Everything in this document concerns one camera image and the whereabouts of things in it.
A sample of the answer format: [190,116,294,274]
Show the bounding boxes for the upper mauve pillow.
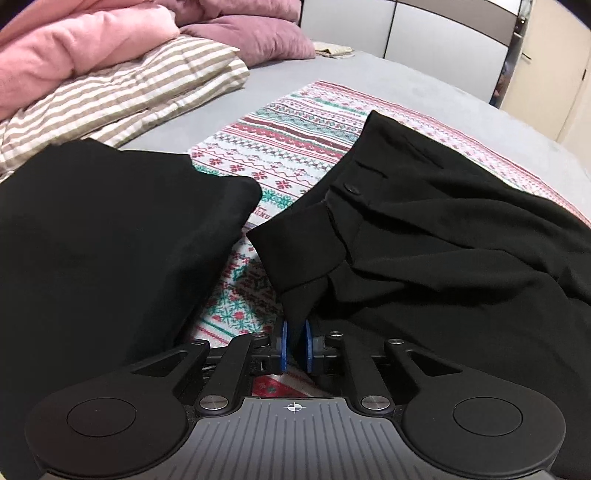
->
[157,0,301,26]

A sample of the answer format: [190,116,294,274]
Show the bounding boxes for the small beige cloth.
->
[314,42,355,59]

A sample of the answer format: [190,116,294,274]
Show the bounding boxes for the grey white wardrobe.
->
[301,0,521,103]

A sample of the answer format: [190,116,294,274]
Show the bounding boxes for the beige striped duvet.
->
[1,35,249,179]

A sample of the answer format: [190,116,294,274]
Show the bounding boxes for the grey bed sheet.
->
[118,47,591,204]

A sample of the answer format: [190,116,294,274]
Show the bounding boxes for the folded black garment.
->
[1,140,262,479]

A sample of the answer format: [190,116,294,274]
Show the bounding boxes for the mauve pillow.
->
[180,15,315,67]
[157,0,301,26]

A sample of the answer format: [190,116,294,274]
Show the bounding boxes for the black pants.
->
[249,112,590,479]

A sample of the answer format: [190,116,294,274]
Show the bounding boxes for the cream door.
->
[501,1,590,143]

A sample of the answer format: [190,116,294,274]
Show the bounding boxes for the pink fleece blanket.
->
[1,1,179,119]

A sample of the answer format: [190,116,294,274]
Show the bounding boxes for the patterned red green white cloth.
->
[187,79,591,399]

